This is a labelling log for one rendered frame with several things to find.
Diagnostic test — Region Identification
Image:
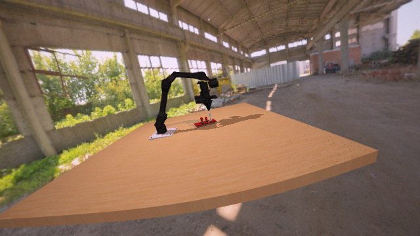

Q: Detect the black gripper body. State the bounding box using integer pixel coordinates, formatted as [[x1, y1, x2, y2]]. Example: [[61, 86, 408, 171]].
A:
[[196, 89, 217, 104]]

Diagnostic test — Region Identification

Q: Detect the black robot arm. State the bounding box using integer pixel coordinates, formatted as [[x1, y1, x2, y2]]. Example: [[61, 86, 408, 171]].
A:
[[154, 71, 219, 134]]

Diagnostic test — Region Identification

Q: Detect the red circuit board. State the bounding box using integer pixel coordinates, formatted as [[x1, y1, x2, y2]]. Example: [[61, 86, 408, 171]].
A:
[[194, 112, 217, 128]]

